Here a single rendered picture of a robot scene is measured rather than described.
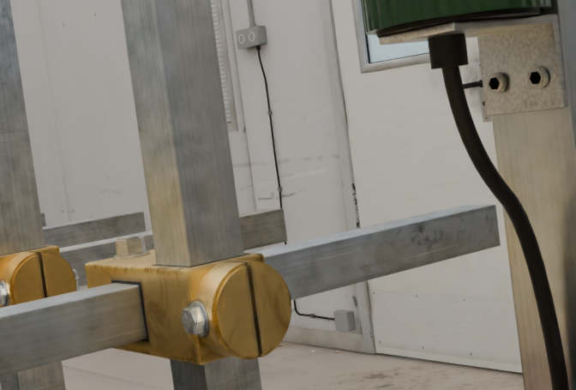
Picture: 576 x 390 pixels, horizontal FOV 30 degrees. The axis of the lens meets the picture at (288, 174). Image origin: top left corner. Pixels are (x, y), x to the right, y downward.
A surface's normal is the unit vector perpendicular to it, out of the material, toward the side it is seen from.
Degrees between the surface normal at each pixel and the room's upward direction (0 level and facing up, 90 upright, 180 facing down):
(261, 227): 90
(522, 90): 90
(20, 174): 90
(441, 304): 91
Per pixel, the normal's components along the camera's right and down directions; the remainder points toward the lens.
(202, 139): 0.61, -0.04
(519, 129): -0.78, 0.14
